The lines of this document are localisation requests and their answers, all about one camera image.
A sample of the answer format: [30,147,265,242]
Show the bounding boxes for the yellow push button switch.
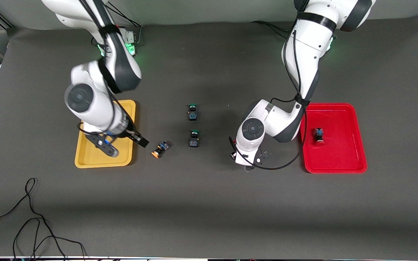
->
[151,141,170,159]

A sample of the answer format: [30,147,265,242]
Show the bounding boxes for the yellow plastic tray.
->
[74,100,137,169]

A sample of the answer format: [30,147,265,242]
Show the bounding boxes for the dark grey table mat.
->
[0,14,418,260]

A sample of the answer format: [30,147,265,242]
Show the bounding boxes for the red plastic tray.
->
[299,103,368,174]

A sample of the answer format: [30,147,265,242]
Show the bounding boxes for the loose thin black cable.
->
[0,177,87,261]

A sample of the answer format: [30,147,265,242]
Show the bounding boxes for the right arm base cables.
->
[106,2,143,47]

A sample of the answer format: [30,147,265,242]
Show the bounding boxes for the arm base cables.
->
[251,20,294,40]
[106,2,143,47]

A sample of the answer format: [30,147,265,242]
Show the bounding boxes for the right arm wrist cable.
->
[78,0,139,140]

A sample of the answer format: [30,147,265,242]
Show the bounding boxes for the arm wrist cable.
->
[228,14,308,171]
[78,0,139,140]

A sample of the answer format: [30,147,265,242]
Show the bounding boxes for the left arm wrist cable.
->
[228,14,308,171]

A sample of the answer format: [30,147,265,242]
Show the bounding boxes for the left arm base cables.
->
[251,20,294,40]

